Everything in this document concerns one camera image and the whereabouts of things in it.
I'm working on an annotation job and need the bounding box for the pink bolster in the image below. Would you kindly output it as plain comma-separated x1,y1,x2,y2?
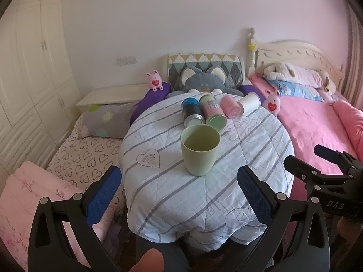
332,100,363,160

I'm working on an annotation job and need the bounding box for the striped light blue quilt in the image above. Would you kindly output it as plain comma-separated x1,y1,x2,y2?
118,92,295,252

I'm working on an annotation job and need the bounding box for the white nightstand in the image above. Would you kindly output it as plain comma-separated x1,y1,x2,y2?
76,83,148,114

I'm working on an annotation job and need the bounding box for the white dog plush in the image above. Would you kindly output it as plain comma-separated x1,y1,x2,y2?
262,62,337,93

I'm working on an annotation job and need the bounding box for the white cup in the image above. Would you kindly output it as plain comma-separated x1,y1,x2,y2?
237,92,261,113

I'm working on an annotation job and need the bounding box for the heart print bed sheet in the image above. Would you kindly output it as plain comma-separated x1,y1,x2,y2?
45,113,129,204

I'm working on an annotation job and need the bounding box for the purple pillow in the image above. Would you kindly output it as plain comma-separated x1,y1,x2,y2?
240,83,265,102
130,82,172,126

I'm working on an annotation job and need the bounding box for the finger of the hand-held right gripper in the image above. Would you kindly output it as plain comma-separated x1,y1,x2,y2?
314,144,358,167
284,155,354,187

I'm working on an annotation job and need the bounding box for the blue printed pillow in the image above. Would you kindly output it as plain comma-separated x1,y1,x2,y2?
268,80,324,102

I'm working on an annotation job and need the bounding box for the diamond patterned cushion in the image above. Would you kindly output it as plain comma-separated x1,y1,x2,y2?
167,53,246,88

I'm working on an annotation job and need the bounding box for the pink floral folded blanket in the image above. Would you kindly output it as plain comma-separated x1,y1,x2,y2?
0,161,115,272

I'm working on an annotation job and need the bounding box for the person's right hand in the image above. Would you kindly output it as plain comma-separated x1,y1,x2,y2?
337,217,363,262

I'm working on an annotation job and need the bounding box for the light green cup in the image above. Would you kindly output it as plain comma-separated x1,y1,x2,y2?
180,125,221,176

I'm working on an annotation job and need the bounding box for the green and pink cup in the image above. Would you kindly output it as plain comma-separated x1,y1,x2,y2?
199,94,227,131

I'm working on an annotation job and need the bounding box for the white wardrobe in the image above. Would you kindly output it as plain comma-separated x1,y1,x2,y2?
0,0,83,182

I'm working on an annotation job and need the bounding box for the blue black can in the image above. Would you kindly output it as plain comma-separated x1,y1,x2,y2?
181,98,205,128

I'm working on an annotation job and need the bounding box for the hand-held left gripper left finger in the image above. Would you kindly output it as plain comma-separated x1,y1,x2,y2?
27,165,123,272

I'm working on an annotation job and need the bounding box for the grey flower pillow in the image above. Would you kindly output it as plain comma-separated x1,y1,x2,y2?
82,102,140,140

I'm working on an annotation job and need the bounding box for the person's leg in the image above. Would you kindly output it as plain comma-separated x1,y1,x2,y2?
135,248,165,272

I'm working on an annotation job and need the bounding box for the cream bed headboard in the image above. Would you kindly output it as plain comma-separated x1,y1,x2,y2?
245,28,346,91

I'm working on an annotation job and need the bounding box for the pink bed blanket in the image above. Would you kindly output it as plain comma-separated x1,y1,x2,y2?
250,75,363,204

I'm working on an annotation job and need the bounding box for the grey cat plush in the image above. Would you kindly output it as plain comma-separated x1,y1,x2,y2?
166,66,244,97

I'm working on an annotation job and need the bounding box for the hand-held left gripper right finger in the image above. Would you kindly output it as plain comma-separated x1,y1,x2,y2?
237,165,331,272

